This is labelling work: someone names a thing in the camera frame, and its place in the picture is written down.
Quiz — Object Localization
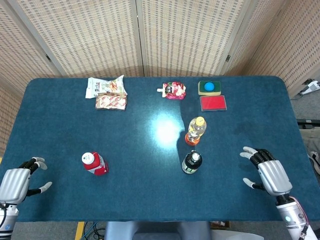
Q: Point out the black bar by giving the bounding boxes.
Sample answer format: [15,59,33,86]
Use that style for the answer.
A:
[296,119,320,130]

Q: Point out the white snack bag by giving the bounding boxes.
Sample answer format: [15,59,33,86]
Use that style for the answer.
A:
[85,74,128,99]

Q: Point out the woven folding screen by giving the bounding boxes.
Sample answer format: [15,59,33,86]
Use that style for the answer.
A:
[0,0,320,158]

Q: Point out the red juice bottle white cap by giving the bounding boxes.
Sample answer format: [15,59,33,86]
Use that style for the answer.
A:
[81,151,110,177]

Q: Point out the floor cables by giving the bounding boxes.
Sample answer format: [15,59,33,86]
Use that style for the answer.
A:
[83,221,106,240]

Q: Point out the white shoe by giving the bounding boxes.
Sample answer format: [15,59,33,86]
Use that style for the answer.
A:
[308,151,320,176]

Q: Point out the red flat box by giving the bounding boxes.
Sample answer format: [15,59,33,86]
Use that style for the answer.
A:
[199,94,228,112]

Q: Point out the pink spouted drink pouch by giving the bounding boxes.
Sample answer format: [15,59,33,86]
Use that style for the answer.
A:
[156,81,187,101]

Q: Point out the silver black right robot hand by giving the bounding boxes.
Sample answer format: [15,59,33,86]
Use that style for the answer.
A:
[239,146,293,197]

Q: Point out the brown red-printed snack pack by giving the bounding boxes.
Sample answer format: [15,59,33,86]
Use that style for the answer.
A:
[95,92,128,111]

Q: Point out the dark tea bottle green cap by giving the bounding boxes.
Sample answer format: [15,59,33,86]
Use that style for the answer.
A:
[181,149,203,175]

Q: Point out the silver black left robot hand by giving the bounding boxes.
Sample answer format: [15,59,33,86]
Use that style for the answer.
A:
[0,156,53,204]

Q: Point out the yellow green sponge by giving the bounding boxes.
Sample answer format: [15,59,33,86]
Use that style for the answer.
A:
[197,80,222,97]

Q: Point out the dark grey robot torso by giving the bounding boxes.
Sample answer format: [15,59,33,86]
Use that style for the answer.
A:
[103,221,213,240]

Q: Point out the orange tea bottle yellow cap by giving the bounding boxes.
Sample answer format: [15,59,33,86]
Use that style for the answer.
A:
[184,116,208,147]

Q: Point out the cardboard box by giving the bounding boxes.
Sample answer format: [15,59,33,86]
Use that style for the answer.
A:
[209,221,231,229]

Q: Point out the white device on floor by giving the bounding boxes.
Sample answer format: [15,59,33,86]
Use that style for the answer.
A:
[298,78,320,96]

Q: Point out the beige bag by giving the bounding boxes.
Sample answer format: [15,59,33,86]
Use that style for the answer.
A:
[299,128,320,157]

